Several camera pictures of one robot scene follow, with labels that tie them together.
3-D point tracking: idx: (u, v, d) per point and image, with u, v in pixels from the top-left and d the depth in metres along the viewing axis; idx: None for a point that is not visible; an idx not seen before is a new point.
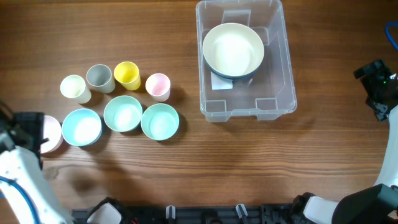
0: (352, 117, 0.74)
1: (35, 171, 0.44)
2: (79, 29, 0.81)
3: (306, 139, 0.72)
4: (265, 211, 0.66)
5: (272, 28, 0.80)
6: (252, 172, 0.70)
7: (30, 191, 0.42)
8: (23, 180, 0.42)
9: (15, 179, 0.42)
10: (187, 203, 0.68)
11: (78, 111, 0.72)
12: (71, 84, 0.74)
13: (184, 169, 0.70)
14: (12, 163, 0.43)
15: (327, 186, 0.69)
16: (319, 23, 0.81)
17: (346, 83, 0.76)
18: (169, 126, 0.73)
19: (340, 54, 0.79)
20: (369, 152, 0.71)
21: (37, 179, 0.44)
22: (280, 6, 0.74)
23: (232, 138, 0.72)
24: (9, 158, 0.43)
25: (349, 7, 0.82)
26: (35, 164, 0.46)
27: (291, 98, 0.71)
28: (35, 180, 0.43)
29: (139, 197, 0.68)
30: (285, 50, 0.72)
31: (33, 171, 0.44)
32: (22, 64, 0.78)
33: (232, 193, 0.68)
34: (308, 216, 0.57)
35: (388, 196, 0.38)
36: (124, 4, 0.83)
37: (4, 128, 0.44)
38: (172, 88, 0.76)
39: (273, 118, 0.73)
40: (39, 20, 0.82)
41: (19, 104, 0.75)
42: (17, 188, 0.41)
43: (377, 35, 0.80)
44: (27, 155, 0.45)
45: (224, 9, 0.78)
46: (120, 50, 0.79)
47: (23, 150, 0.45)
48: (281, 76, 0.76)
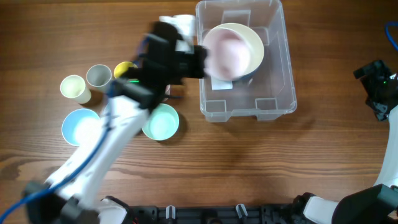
0: (352, 117, 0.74)
1: (122, 141, 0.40)
2: (79, 28, 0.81)
3: (306, 139, 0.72)
4: (265, 211, 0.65)
5: (272, 28, 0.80)
6: (253, 172, 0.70)
7: (105, 149, 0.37)
8: (114, 136, 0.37)
9: (112, 127, 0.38)
10: (187, 203, 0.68)
11: (74, 111, 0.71)
12: (69, 89, 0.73)
13: (185, 170, 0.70)
14: (124, 115, 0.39)
15: (327, 186, 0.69)
16: (319, 23, 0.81)
17: (346, 83, 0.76)
18: (169, 126, 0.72)
19: (340, 54, 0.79)
20: (370, 152, 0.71)
21: (115, 154, 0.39)
22: (280, 6, 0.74)
23: (231, 138, 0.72)
24: (127, 108, 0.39)
25: (349, 7, 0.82)
26: (132, 130, 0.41)
27: (290, 98, 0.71)
28: (115, 151, 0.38)
29: (139, 197, 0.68)
30: (285, 50, 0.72)
31: (126, 134, 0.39)
32: (21, 63, 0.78)
33: (232, 193, 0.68)
34: (308, 216, 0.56)
35: (388, 196, 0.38)
36: (124, 4, 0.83)
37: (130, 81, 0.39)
38: (172, 88, 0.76)
39: (273, 118, 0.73)
40: (38, 19, 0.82)
41: (20, 104, 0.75)
42: (104, 132, 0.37)
43: (376, 35, 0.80)
44: (138, 122, 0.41)
45: (224, 9, 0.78)
46: (120, 50, 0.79)
47: (140, 118, 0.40)
48: (280, 77, 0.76)
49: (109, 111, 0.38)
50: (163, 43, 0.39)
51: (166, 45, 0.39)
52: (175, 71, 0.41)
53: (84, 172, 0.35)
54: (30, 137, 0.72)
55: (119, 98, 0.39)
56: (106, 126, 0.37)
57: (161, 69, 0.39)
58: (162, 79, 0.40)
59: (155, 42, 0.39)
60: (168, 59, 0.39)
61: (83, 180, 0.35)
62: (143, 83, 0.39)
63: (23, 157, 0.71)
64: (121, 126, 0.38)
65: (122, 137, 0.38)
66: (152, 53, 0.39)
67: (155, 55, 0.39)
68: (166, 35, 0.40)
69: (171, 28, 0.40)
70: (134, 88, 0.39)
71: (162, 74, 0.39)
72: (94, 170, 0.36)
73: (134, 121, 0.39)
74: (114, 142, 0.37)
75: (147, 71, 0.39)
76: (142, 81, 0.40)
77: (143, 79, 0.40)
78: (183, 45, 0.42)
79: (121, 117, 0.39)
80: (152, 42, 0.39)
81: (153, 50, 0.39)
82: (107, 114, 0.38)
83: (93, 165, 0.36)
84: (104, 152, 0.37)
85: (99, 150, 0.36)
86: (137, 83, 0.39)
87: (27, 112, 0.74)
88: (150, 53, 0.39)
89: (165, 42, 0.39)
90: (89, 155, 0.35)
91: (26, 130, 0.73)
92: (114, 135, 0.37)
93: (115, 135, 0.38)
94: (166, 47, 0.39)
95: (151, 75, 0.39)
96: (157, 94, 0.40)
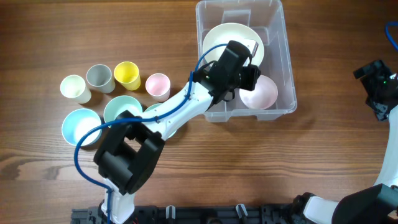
0: (352, 117, 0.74)
1: (188, 116, 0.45)
2: (79, 29, 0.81)
3: (306, 139, 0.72)
4: (265, 211, 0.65)
5: (273, 28, 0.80)
6: (253, 172, 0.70)
7: (181, 112, 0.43)
8: (188, 105, 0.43)
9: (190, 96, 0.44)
10: (187, 203, 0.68)
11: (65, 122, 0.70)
12: (69, 90, 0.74)
13: (185, 169, 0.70)
14: (203, 91, 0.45)
15: (327, 186, 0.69)
16: (319, 23, 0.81)
17: (346, 83, 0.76)
18: None
19: (340, 53, 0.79)
20: (369, 152, 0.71)
21: (179, 124, 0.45)
22: (280, 6, 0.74)
23: (232, 137, 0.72)
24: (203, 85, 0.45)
25: (349, 7, 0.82)
26: (196, 112, 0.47)
27: (290, 98, 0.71)
28: (181, 121, 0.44)
29: (139, 197, 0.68)
30: (285, 50, 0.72)
31: (194, 110, 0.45)
32: (20, 63, 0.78)
33: (232, 193, 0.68)
34: (308, 216, 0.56)
35: (388, 196, 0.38)
36: (124, 4, 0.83)
37: (199, 78, 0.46)
38: (172, 88, 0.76)
39: (273, 118, 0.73)
40: (38, 19, 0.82)
41: (20, 104, 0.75)
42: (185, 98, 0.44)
43: (377, 35, 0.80)
44: (203, 106, 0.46)
45: (224, 9, 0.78)
46: (120, 50, 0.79)
47: (208, 102, 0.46)
48: (281, 76, 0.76)
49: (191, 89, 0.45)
50: (236, 59, 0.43)
51: (236, 61, 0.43)
52: (234, 80, 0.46)
53: (165, 119, 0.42)
54: (30, 137, 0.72)
55: (198, 83, 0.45)
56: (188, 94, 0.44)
57: (226, 78, 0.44)
58: (226, 84, 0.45)
59: (228, 56, 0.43)
60: (235, 71, 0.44)
61: (163, 125, 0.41)
62: (214, 79, 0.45)
63: (23, 157, 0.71)
64: (198, 99, 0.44)
65: (193, 109, 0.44)
66: (222, 63, 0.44)
67: (226, 66, 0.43)
68: (240, 49, 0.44)
69: (240, 45, 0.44)
70: (202, 84, 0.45)
71: (225, 83, 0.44)
72: (171, 123, 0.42)
73: (206, 101, 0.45)
74: (188, 111, 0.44)
75: (215, 74, 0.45)
76: (212, 79, 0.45)
77: (211, 79, 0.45)
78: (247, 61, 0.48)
79: (199, 91, 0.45)
80: (226, 55, 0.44)
81: (226, 61, 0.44)
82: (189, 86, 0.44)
83: (172, 119, 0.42)
84: (178, 114, 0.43)
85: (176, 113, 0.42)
86: (209, 80, 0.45)
87: (27, 111, 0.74)
88: (221, 63, 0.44)
89: (236, 58, 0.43)
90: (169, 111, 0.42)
91: (26, 130, 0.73)
92: (188, 105, 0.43)
93: (191, 106, 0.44)
94: (236, 61, 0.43)
95: (218, 79, 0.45)
96: (218, 90, 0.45)
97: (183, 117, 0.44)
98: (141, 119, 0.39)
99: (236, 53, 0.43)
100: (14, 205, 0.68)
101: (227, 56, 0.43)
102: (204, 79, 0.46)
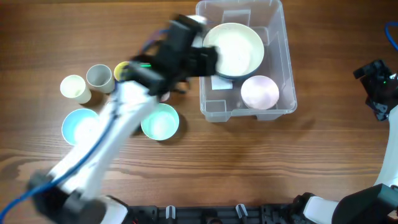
0: (352, 117, 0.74)
1: (130, 127, 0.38)
2: (79, 29, 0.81)
3: (306, 139, 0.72)
4: (265, 211, 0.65)
5: (272, 28, 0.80)
6: (252, 172, 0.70)
7: (102, 144, 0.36)
8: (120, 126, 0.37)
9: (119, 115, 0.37)
10: (187, 203, 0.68)
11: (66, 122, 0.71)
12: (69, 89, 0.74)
13: (185, 169, 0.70)
14: (135, 98, 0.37)
15: (327, 186, 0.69)
16: (319, 23, 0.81)
17: (346, 83, 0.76)
18: (170, 126, 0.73)
19: (340, 53, 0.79)
20: (369, 152, 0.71)
21: (122, 140, 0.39)
22: (280, 6, 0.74)
23: (232, 138, 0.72)
24: (132, 89, 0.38)
25: (349, 7, 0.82)
26: (137, 118, 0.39)
27: (290, 98, 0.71)
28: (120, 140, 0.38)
29: (139, 197, 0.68)
30: (286, 50, 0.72)
31: (130, 124, 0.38)
32: (20, 63, 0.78)
33: (232, 193, 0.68)
34: (308, 216, 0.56)
35: (389, 197, 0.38)
36: (124, 4, 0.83)
37: (141, 65, 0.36)
38: None
39: (273, 118, 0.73)
40: (38, 19, 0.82)
41: (20, 104, 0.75)
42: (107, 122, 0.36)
43: (377, 35, 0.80)
44: (146, 111, 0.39)
45: (224, 9, 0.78)
46: (120, 50, 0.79)
47: (150, 103, 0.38)
48: (281, 76, 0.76)
49: (117, 98, 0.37)
50: (184, 32, 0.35)
51: (186, 37, 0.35)
52: (189, 66, 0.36)
53: (89, 162, 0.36)
54: (30, 137, 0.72)
55: (132, 83, 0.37)
56: (114, 110, 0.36)
57: (175, 58, 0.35)
58: (175, 67, 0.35)
59: (174, 29, 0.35)
60: (186, 48, 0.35)
61: (91, 168, 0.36)
62: (161, 66, 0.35)
63: (23, 157, 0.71)
64: (129, 113, 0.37)
65: (132, 120, 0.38)
66: (170, 41, 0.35)
67: (175, 45, 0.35)
68: (193, 22, 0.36)
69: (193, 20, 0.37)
70: (146, 70, 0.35)
71: (174, 64, 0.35)
72: (97, 162, 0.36)
73: (142, 109, 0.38)
74: (122, 130, 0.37)
75: (160, 56, 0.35)
76: (155, 64, 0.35)
77: (155, 66, 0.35)
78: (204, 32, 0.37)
79: (129, 101, 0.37)
80: (173, 28, 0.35)
81: (176, 36, 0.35)
82: (115, 100, 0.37)
83: (96, 158, 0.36)
84: (103, 145, 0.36)
85: (117, 134, 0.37)
86: (150, 67, 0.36)
87: (27, 111, 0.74)
88: (168, 40, 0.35)
89: (185, 30, 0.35)
90: (104, 134, 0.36)
91: (26, 130, 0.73)
92: (119, 123, 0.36)
93: (120, 125, 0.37)
94: (188, 35, 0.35)
95: (165, 62, 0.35)
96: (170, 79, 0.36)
97: (118, 139, 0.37)
98: (52, 183, 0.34)
99: (185, 24, 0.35)
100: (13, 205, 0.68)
101: (176, 30, 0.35)
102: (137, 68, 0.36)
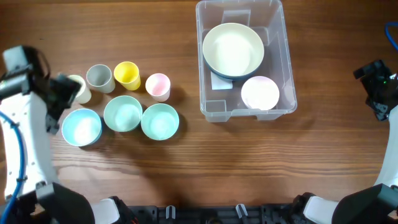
0: (351, 117, 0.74)
1: (40, 120, 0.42)
2: (79, 29, 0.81)
3: (306, 139, 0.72)
4: (265, 211, 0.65)
5: (272, 28, 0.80)
6: (252, 172, 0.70)
7: (27, 145, 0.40)
8: (24, 126, 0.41)
9: (17, 123, 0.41)
10: (186, 203, 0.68)
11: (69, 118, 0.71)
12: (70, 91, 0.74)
13: (184, 169, 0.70)
14: (19, 107, 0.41)
15: (327, 186, 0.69)
16: (319, 23, 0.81)
17: (346, 83, 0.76)
18: (170, 126, 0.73)
19: (340, 53, 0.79)
20: (369, 152, 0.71)
21: (40, 130, 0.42)
22: (280, 5, 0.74)
23: (231, 137, 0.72)
24: (18, 100, 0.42)
25: (349, 7, 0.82)
26: (43, 111, 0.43)
27: (291, 98, 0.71)
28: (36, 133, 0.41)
29: (139, 197, 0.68)
30: (285, 50, 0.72)
31: (37, 116, 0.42)
32: None
33: (232, 193, 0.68)
34: (308, 216, 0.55)
35: (389, 197, 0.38)
36: (124, 4, 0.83)
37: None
38: (172, 88, 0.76)
39: (273, 118, 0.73)
40: (38, 19, 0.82)
41: None
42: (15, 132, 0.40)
43: (377, 35, 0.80)
44: (38, 103, 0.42)
45: (224, 9, 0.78)
46: (120, 50, 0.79)
47: (36, 99, 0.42)
48: (281, 76, 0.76)
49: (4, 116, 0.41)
50: (20, 51, 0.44)
51: (25, 58, 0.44)
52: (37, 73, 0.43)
53: (28, 165, 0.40)
54: None
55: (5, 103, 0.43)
56: (10, 121, 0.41)
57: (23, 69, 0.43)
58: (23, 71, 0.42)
59: (10, 52, 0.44)
60: (25, 64, 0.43)
61: (30, 168, 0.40)
62: (7, 78, 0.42)
63: None
64: (24, 117, 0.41)
65: (36, 111, 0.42)
66: (15, 61, 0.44)
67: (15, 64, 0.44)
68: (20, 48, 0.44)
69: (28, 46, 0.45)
70: (5, 85, 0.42)
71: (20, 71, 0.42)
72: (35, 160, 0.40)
73: (31, 104, 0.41)
74: (30, 126, 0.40)
75: (9, 73, 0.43)
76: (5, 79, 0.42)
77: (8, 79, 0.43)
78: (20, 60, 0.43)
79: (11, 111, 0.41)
80: (10, 53, 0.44)
81: (12, 57, 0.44)
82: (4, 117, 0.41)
83: (32, 157, 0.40)
84: (27, 145, 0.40)
85: (29, 130, 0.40)
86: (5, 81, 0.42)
87: None
88: (9, 61, 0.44)
89: (20, 50, 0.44)
90: (21, 137, 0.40)
91: None
92: (22, 127, 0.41)
93: (25, 124, 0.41)
94: (23, 55, 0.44)
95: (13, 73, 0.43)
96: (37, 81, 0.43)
97: (35, 129, 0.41)
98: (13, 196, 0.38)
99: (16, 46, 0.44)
100: None
101: (12, 54, 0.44)
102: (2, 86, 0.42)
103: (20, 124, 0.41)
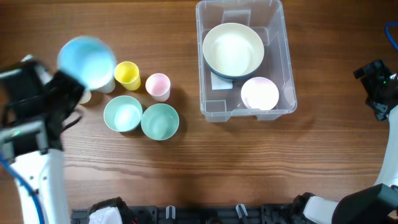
0: (352, 117, 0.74)
1: (58, 184, 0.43)
2: (79, 29, 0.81)
3: (306, 139, 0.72)
4: (265, 211, 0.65)
5: (272, 28, 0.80)
6: (252, 172, 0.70)
7: (46, 211, 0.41)
8: (44, 195, 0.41)
9: (37, 190, 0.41)
10: (187, 203, 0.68)
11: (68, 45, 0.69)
12: None
13: (184, 169, 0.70)
14: (39, 172, 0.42)
15: (327, 186, 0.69)
16: (319, 23, 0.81)
17: (346, 84, 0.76)
18: (170, 126, 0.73)
19: (340, 53, 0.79)
20: (370, 152, 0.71)
21: (58, 194, 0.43)
22: (280, 6, 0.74)
23: (232, 138, 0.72)
24: (38, 163, 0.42)
25: (349, 7, 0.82)
26: (60, 169, 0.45)
27: (291, 98, 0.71)
28: (54, 197, 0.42)
29: (139, 197, 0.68)
30: (285, 50, 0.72)
31: (55, 182, 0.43)
32: None
33: (232, 193, 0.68)
34: (308, 216, 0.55)
35: (389, 196, 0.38)
36: (124, 4, 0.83)
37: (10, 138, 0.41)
38: (172, 88, 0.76)
39: (273, 118, 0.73)
40: (38, 19, 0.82)
41: None
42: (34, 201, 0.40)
43: (376, 35, 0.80)
44: (57, 161, 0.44)
45: (224, 9, 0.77)
46: (120, 50, 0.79)
47: (53, 155, 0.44)
48: (281, 76, 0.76)
49: (21, 182, 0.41)
50: (20, 75, 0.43)
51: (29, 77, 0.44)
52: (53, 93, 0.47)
53: None
54: None
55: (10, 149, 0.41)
56: (30, 193, 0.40)
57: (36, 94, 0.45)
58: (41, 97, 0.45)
59: (11, 78, 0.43)
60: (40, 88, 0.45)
61: None
62: (17, 124, 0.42)
63: None
64: (42, 183, 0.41)
65: (54, 186, 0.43)
66: (24, 89, 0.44)
67: (15, 94, 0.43)
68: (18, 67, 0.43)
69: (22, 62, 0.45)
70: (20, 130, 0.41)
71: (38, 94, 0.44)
72: None
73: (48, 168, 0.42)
74: (50, 195, 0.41)
75: (20, 108, 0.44)
76: (19, 115, 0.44)
77: (24, 116, 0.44)
78: (32, 86, 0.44)
79: (28, 173, 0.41)
80: (13, 79, 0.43)
81: (22, 83, 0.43)
82: (21, 183, 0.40)
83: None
84: (47, 216, 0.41)
85: (48, 206, 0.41)
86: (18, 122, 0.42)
87: None
88: (17, 87, 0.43)
89: (20, 74, 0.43)
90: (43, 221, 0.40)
91: None
92: (41, 197, 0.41)
93: (44, 194, 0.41)
94: (32, 80, 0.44)
95: (23, 111, 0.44)
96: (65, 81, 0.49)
97: (55, 198, 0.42)
98: None
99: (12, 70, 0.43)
100: (15, 205, 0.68)
101: (17, 78, 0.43)
102: (15, 134, 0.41)
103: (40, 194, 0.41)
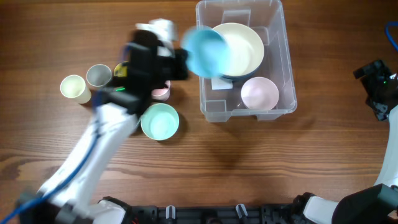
0: (352, 117, 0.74)
1: (114, 145, 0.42)
2: (79, 29, 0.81)
3: (306, 139, 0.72)
4: (265, 211, 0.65)
5: (272, 28, 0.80)
6: (252, 172, 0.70)
7: (93, 157, 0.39)
8: (106, 140, 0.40)
9: (102, 133, 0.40)
10: (187, 203, 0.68)
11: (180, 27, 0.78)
12: (69, 89, 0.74)
13: (184, 169, 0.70)
14: (112, 120, 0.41)
15: (327, 186, 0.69)
16: (319, 23, 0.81)
17: (346, 83, 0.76)
18: (170, 126, 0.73)
19: (340, 53, 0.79)
20: (370, 152, 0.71)
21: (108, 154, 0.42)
22: (280, 6, 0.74)
23: (232, 138, 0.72)
24: (112, 114, 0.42)
25: (349, 7, 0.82)
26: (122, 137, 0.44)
27: (290, 98, 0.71)
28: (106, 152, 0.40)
29: (139, 197, 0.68)
30: (285, 50, 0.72)
31: (115, 141, 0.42)
32: (20, 63, 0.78)
33: (232, 193, 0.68)
34: (308, 216, 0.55)
35: (388, 196, 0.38)
36: (124, 4, 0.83)
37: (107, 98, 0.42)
38: (172, 88, 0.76)
39: (273, 118, 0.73)
40: (38, 19, 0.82)
41: (20, 104, 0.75)
42: (94, 139, 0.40)
43: (377, 35, 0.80)
44: (127, 127, 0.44)
45: (224, 9, 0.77)
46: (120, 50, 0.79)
47: (128, 121, 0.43)
48: (281, 76, 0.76)
49: (98, 119, 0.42)
50: (147, 53, 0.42)
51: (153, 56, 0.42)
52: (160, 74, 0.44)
53: (77, 178, 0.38)
54: (31, 137, 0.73)
55: (106, 105, 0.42)
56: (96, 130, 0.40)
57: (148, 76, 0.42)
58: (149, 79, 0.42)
59: (137, 53, 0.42)
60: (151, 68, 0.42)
61: (77, 182, 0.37)
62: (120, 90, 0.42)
63: (24, 157, 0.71)
64: (111, 130, 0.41)
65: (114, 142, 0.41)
66: (138, 64, 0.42)
67: (142, 67, 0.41)
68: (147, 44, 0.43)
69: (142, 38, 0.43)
70: (119, 94, 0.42)
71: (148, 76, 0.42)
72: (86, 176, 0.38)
73: (121, 124, 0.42)
74: (105, 146, 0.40)
75: (130, 81, 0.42)
76: (126, 87, 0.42)
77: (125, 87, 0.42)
78: (140, 65, 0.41)
79: (104, 117, 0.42)
80: (134, 54, 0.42)
81: (137, 60, 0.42)
82: (97, 121, 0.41)
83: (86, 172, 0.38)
84: (91, 161, 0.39)
85: (100, 154, 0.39)
86: (122, 90, 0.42)
87: (27, 112, 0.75)
88: (133, 63, 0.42)
89: (146, 52, 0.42)
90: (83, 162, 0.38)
91: (26, 130, 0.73)
92: (102, 141, 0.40)
93: (104, 141, 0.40)
94: (148, 58, 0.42)
95: (137, 84, 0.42)
96: (181, 61, 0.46)
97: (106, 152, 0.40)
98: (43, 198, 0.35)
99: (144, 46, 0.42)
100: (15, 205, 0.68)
101: (141, 55, 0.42)
102: (113, 96, 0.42)
103: (102, 138, 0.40)
